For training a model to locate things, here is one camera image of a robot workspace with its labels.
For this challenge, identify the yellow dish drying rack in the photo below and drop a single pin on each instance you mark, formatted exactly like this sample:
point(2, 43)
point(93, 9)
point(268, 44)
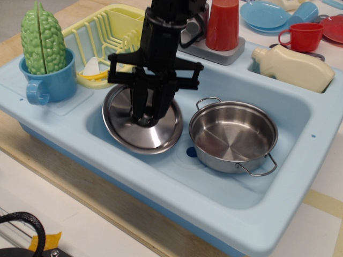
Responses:
point(113, 29)

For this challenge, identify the blue plastic plate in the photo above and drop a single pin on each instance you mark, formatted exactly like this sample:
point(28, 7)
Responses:
point(265, 16)

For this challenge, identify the red plastic cup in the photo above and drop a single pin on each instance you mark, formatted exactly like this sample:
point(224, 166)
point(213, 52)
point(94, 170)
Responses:
point(302, 37)

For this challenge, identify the grey toy faucet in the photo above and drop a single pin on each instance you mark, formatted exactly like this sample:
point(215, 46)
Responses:
point(193, 41)

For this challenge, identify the blue plastic mug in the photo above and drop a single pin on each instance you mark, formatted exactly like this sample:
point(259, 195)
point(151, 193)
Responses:
point(53, 87)

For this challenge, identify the blue plastic tumbler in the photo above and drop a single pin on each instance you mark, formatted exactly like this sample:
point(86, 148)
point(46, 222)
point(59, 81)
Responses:
point(306, 12)

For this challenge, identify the green bitter melon toy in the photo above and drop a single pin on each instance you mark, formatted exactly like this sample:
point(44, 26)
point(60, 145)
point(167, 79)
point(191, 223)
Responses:
point(42, 41)

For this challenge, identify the steel pot lid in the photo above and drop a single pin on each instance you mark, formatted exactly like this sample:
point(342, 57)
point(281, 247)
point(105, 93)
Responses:
point(145, 135)

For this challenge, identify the yellow tape piece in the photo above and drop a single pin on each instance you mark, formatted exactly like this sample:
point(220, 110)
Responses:
point(51, 242)

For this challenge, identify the yellow plastic utensil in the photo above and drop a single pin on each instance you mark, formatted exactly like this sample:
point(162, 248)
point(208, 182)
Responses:
point(100, 76)

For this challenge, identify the steel pot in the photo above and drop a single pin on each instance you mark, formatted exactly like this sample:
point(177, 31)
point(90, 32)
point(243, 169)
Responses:
point(233, 137)

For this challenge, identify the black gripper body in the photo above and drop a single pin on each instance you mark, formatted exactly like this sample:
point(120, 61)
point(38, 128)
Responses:
point(157, 52)

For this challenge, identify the light blue toy sink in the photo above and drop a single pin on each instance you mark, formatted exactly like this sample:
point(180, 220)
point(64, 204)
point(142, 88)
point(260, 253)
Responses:
point(291, 207)

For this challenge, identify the red plastic tumbler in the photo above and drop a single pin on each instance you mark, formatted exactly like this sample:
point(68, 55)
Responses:
point(222, 31)

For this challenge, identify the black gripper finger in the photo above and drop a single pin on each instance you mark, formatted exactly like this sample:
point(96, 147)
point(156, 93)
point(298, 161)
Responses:
point(163, 95)
point(139, 96)

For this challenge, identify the red plastic plate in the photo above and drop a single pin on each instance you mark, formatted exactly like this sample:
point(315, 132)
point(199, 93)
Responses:
point(333, 28)

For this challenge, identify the cream plastic detergent bottle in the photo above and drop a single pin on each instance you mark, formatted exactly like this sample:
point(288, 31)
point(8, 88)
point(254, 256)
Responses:
point(294, 68)

